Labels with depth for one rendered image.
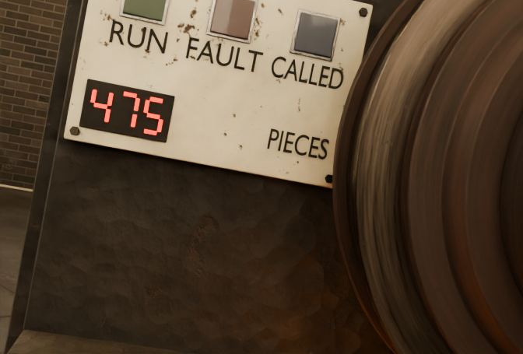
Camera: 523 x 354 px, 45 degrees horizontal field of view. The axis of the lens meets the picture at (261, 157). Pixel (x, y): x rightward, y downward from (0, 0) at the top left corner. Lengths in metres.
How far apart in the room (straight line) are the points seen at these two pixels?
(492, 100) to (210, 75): 0.26
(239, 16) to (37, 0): 6.22
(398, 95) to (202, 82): 0.19
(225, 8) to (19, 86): 6.19
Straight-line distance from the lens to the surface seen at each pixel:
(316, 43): 0.61
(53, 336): 0.66
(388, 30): 0.56
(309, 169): 0.61
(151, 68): 0.60
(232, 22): 0.60
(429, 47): 0.50
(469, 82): 0.49
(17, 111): 6.75
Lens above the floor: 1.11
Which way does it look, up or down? 3 degrees down
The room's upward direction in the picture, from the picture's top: 11 degrees clockwise
